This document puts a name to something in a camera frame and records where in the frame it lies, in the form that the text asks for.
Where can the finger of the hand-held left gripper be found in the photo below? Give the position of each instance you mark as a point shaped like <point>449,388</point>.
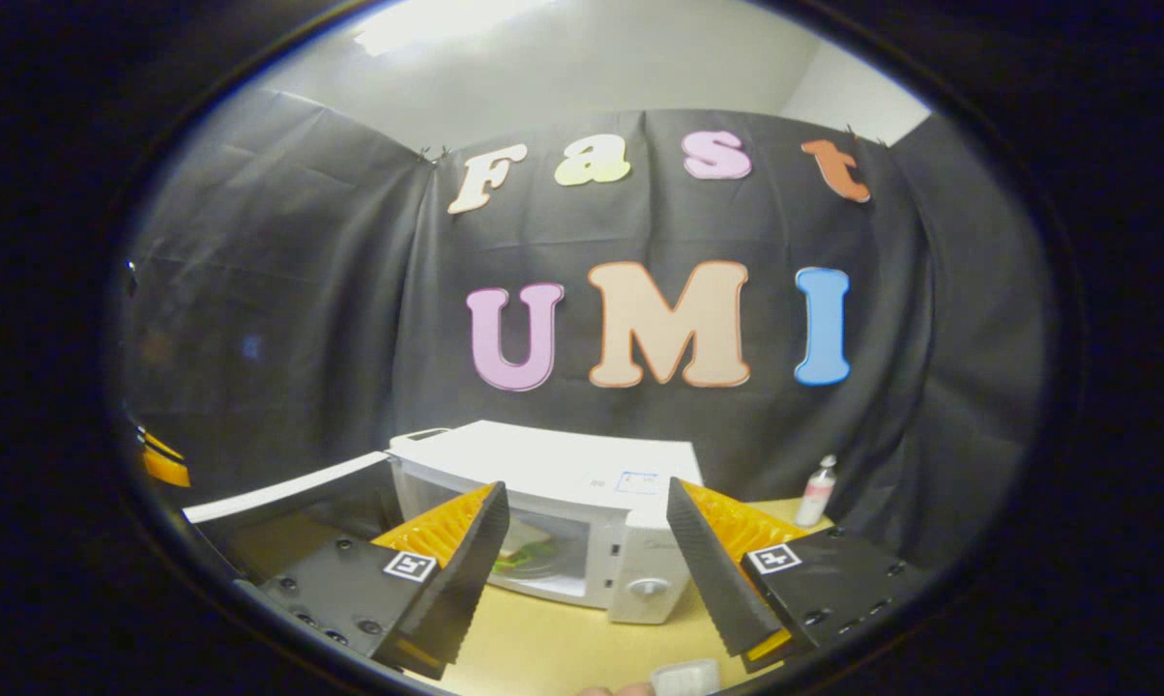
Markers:
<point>166,469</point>

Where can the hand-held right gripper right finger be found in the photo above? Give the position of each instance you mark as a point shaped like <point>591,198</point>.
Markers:
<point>712,580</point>

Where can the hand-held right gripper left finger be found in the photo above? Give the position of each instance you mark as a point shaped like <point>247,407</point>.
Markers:
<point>471,570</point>

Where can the lettuce toast sandwich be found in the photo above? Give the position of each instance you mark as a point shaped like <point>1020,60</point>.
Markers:
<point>534,559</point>

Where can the white microwave oven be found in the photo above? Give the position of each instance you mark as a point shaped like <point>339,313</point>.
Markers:
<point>543,464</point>

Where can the white ribbed plastic box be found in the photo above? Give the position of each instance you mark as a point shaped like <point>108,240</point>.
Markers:
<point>686,679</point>

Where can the small white pink-label bottle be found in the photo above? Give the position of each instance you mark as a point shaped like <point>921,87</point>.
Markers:
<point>816,498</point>

